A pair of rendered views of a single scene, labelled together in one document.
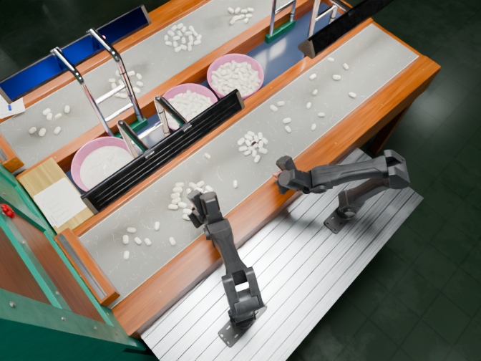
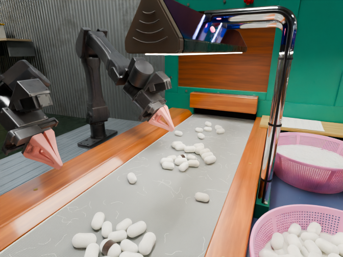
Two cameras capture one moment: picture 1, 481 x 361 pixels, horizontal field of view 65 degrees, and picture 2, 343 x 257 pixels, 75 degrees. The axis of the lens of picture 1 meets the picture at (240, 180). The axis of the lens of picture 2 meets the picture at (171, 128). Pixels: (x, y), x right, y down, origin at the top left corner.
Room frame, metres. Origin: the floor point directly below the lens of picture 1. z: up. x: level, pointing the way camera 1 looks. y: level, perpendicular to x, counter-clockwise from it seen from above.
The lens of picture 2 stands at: (1.15, -0.06, 1.04)
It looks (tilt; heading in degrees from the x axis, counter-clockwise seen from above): 19 degrees down; 159
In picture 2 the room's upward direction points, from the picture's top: straight up
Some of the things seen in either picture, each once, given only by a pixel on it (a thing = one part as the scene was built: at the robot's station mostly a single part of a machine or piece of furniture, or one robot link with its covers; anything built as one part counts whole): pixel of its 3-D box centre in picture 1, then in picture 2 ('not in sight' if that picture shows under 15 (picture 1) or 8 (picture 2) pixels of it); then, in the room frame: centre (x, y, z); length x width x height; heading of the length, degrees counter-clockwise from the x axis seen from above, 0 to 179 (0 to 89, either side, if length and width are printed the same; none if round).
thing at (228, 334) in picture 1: (243, 319); (97, 130); (0.15, -0.03, 0.71); 0.20 x 0.07 x 0.08; 137
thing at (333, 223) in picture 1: (346, 209); not in sight; (0.59, -0.44, 0.71); 0.20 x 0.07 x 0.08; 137
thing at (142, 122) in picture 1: (104, 92); not in sight; (0.99, 0.57, 0.90); 0.20 x 0.19 x 0.45; 134
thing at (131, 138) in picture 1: (162, 155); (240, 112); (0.70, 0.30, 0.90); 0.20 x 0.19 x 0.45; 134
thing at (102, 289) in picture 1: (86, 266); (222, 101); (0.29, 0.52, 0.83); 0.30 x 0.06 x 0.07; 44
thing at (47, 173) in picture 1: (56, 195); (306, 126); (0.57, 0.72, 0.77); 0.33 x 0.15 x 0.01; 44
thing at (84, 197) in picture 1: (167, 145); (214, 36); (0.64, 0.24, 1.08); 0.62 x 0.08 x 0.07; 134
